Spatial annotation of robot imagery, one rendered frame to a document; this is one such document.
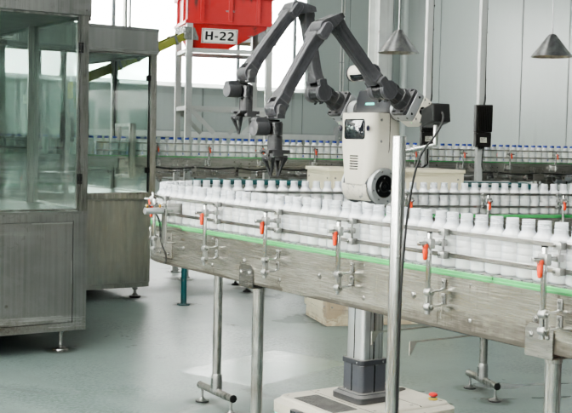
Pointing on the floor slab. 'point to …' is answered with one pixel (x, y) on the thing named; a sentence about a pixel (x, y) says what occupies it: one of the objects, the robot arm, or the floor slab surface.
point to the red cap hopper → (204, 0)
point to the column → (380, 25)
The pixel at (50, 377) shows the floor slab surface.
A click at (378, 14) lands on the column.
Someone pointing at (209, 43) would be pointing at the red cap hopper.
